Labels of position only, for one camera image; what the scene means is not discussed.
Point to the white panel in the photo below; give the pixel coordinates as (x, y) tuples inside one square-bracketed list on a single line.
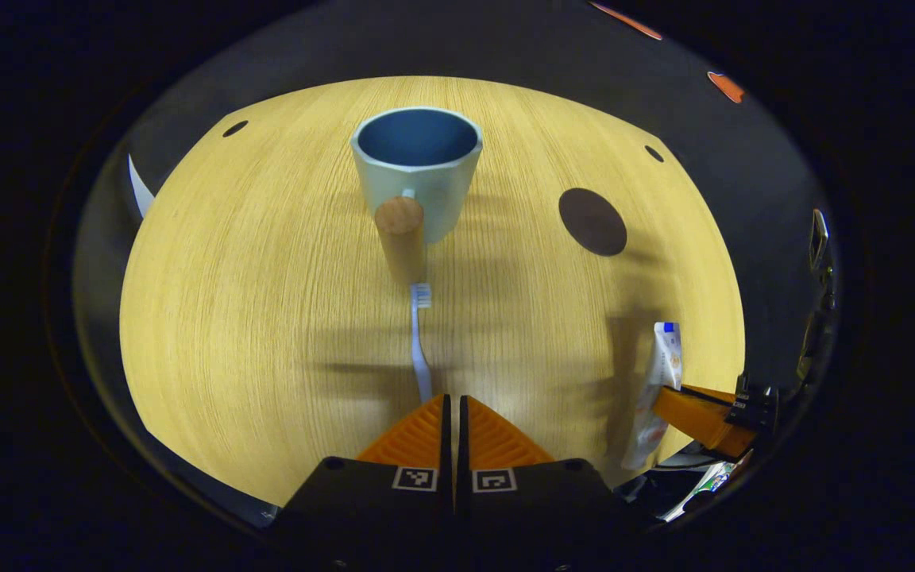
[(140, 191)]

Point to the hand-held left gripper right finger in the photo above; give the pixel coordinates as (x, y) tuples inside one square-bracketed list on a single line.
[(537, 516)]

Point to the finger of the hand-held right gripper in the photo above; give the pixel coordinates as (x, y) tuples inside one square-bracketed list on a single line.
[(700, 421), (708, 390)]

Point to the white toothpaste tube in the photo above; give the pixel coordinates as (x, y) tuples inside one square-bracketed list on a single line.
[(664, 357)]

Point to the white toothbrush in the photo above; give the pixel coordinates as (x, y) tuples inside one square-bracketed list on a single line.
[(420, 349)]

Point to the white printed sheet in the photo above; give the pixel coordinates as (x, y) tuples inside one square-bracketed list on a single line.
[(700, 492)]

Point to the dark brown round coaster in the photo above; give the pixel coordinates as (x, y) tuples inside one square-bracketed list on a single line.
[(592, 222)]

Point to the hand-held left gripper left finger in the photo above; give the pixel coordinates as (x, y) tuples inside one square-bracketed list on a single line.
[(378, 516)]

